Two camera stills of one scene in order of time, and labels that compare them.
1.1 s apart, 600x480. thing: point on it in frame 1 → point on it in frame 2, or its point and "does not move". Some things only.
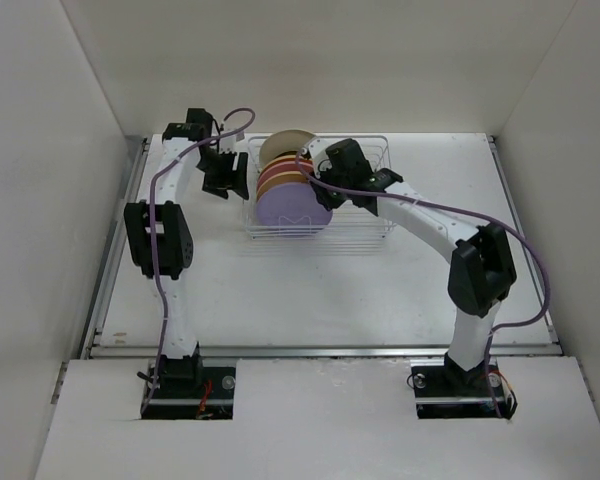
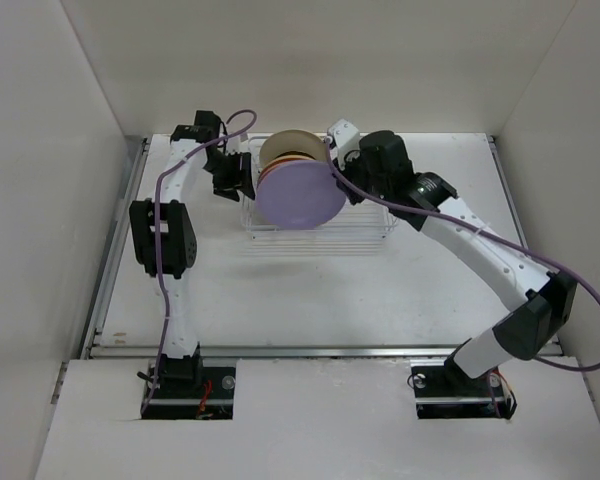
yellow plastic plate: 285,177 → 271,166
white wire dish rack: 347,221 does not move
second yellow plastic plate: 284,159 does not move
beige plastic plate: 282,142 does not move
